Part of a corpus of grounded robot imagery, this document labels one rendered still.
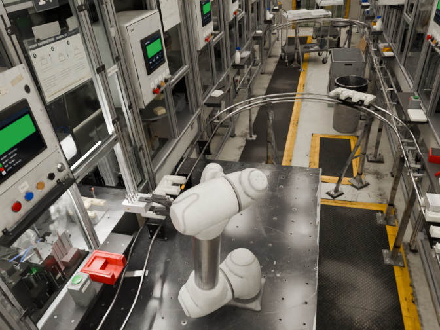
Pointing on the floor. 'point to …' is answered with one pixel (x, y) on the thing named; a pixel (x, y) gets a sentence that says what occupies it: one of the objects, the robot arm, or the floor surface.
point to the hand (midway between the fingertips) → (146, 203)
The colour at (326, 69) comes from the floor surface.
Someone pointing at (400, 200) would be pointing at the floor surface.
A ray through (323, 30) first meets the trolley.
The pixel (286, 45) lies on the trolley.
